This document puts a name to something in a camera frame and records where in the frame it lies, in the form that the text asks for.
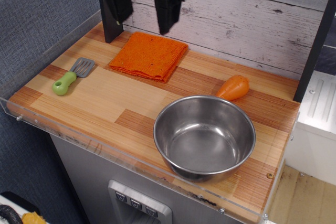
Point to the green handled grey spatula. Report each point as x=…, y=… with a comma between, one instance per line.
x=80, y=69

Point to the stainless steel pot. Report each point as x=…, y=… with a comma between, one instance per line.
x=203, y=138

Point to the orange folded cloth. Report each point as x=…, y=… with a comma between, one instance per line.
x=149, y=56

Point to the clear acrylic table guard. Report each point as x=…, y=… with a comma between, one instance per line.
x=118, y=111

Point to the silver dispenser button panel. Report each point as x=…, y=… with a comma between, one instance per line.
x=131, y=206

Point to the white toy sink counter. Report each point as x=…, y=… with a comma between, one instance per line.
x=311, y=148

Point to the black frame post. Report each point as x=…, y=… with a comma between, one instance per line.
x=110, y=27
x=316, y=48

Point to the black left frame post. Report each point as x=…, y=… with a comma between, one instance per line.
x=110, y=27

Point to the black right frame post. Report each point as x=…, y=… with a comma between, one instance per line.
x=316, y=48

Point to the grey toy fridge cabinet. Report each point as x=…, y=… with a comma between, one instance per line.
x=90, y=165

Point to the orange plastic carrot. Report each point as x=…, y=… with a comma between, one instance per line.
x=234, y=88

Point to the yellow object bottom left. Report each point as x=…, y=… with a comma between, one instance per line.
x=33, y=218

